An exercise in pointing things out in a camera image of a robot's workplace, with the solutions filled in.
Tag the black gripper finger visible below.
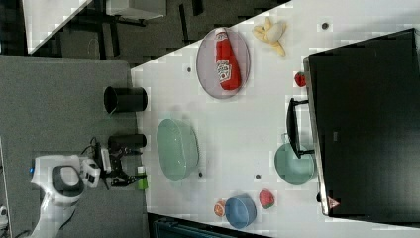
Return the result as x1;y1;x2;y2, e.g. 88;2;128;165
116;147;142;156
111;175;147;186

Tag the red ketchup bottle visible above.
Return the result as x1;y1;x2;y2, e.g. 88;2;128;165
215;28;242;91

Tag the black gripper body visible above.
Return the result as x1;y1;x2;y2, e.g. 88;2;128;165
94;143;122;186

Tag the large red toy strawberry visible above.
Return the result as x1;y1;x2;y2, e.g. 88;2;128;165
259;189;274;209

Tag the dark teal crate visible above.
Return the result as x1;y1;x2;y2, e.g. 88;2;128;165
153;218;235;238

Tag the black toaster oven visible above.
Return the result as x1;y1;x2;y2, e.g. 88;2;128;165
286;28;420;227

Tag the peeled toy banana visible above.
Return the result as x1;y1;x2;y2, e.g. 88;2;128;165
253;17;287;57

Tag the green cup with handle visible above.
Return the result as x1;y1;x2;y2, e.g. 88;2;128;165
273;133;316;185

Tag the small red toy strawberry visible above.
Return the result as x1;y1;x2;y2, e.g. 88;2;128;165
294;72;306;87

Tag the white background table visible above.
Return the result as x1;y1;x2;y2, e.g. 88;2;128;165
22;0;93;55

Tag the small black cylinder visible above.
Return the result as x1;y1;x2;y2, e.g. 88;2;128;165
108;134;147;153

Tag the large black cylinder cup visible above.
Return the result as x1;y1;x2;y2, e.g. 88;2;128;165
104;86;148;114

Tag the blue bowl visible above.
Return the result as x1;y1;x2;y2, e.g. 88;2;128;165
225;193;257;229

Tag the green bottle white cap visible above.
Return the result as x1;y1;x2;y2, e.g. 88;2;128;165
137;166;148;190

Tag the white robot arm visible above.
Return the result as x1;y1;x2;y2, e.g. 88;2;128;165
28;145;147;238

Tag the orange slice toy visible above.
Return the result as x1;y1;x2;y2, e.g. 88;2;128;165
213;199;226;217

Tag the grey round plate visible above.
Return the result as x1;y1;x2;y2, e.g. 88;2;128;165
196;29;251;99

